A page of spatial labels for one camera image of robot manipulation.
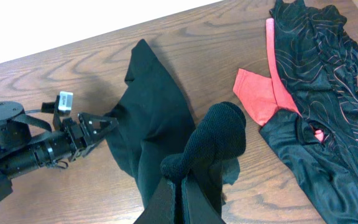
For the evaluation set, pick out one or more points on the black t-shirt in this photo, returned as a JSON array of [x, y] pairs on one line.
[[157, 138]]

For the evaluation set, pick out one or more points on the black patterned jersey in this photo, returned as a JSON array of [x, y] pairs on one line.
[[318, 64]]

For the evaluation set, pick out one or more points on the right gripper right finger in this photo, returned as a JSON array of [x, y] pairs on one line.
[[196, 207]]

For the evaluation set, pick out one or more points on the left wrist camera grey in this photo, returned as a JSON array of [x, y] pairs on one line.
[[65, 102]]

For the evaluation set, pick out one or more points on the red garment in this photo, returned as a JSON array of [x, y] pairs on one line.
[[260, 96]]

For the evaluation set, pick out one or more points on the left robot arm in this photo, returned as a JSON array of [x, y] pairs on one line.
[[28, 143]]

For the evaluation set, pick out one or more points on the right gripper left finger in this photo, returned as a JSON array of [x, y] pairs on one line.
[[161, 208]]

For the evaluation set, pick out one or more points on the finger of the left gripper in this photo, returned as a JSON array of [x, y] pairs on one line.
[[96, 128]]

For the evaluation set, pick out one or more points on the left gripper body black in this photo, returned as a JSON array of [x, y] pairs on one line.
[[80, 136]]

